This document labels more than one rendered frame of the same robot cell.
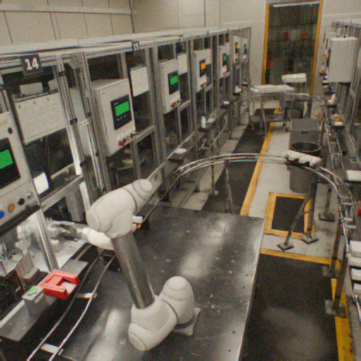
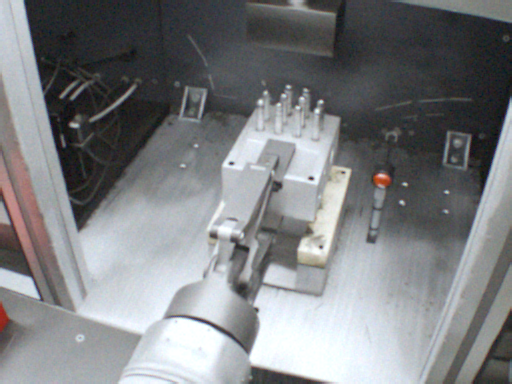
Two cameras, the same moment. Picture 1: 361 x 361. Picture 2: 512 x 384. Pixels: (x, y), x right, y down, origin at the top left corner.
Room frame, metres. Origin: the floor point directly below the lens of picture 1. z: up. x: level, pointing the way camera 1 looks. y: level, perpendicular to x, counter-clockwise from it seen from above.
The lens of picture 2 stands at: (1.63, 0.36, 1.40)
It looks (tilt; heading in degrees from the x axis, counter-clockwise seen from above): 40 degrees down; 86
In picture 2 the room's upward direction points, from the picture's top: straight up
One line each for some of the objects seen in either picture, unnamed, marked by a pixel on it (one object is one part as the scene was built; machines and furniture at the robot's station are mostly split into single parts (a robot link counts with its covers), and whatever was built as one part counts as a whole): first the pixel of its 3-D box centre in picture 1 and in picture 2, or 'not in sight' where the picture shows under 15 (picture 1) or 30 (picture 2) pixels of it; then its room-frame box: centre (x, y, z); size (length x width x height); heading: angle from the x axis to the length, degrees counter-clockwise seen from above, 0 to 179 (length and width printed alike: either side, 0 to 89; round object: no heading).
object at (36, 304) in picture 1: (34, 300); not in sight; (1.16, 0.76, 0.97); 0.08 x 0.08 x 0.12; 69
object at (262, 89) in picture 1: (270, 107); not in sight; (6.63, -1.99, 0.48); 0.88 x 0.56 x 0.96; 87
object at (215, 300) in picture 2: (77, 233); (220, 303); (1.62, 0.65, 1.03); 0.09 x 0.07 x 0.08; 69
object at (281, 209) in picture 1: (288, 213); not in sight; (3.25, -1.27, 0.01); 1.00 x 0.55 x 0.01; 159
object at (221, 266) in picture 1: (173, 269); not in sight; (1.66, 0.10, 0.66); 1.50 x 1.06 x 0.04; 159
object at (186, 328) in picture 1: (181, 312); not in sight; (1.25, 0.05, 0.71); 0.22 x 0.18 x 0.06; 159
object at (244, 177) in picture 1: (253, 143); not in sight; (5.82, -1.45, 0.01); 5.85 x 0.59 x 0.01; 159
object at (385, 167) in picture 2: not in sight; (377, 204); (1.81, 0.84, 0.96); 0.03 x 0.03 x 0.12; 69
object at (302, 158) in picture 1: (300, 160); not in sight; (2.93, -1.20, 0.84); 0.37 x 0.14 x 0.10; 37
